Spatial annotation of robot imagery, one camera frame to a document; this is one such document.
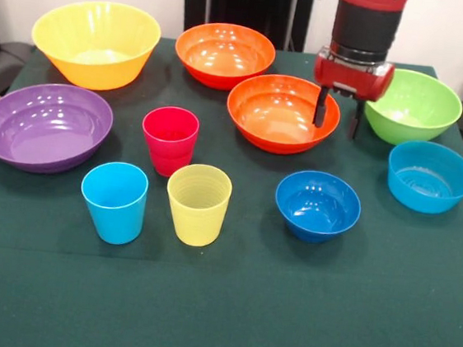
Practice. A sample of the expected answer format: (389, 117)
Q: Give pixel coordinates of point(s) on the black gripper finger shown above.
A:
(320, 110)
(355, 122)

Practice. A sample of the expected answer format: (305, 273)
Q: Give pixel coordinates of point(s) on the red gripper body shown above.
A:
(349, 80)

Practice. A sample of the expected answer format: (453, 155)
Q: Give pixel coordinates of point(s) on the orange bowl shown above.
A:
(223, 52)
(279, 116)

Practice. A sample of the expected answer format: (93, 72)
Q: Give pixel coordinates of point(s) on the light green bowl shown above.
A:
(424, 115)

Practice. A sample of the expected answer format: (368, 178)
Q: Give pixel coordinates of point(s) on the dark blue bowl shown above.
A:
(314, 215)

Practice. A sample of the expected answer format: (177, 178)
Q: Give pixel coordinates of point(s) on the light blue bowl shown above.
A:
(428, 194)

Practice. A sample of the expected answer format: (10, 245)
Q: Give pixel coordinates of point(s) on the yellow-green cup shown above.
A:
(197, 224)

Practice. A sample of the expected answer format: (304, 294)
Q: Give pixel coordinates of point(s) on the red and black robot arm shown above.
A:
(365, 26)

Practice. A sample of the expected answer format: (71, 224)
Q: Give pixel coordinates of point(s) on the red cup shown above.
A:
(167, 150)

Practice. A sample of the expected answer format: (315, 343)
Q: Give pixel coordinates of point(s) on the dark green tablecloth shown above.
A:
(217, 304)

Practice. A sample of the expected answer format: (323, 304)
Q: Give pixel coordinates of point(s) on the large yellow bowl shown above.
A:
(93, 68)

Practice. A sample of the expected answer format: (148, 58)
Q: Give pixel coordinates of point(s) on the light blue cup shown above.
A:
(115, 219)

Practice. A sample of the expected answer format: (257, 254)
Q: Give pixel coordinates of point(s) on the purple bowl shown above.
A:
(41, 133)

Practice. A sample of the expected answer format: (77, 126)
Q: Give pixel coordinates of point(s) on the black chair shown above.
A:
(3, 62)

